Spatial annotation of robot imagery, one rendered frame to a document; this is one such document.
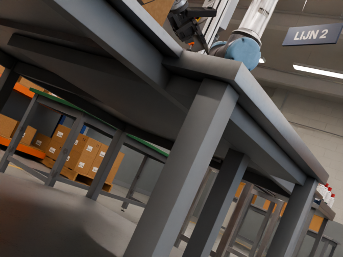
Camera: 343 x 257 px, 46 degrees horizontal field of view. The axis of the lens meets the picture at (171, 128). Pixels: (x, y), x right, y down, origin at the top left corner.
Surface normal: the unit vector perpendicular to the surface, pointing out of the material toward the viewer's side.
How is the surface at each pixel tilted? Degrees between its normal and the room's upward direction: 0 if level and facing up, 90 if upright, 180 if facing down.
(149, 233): 90
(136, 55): 90
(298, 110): 90
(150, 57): 90
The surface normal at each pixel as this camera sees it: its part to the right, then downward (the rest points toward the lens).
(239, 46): 0.25, 0.12
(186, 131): -0.50, -0.33
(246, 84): 0.76, 0.27
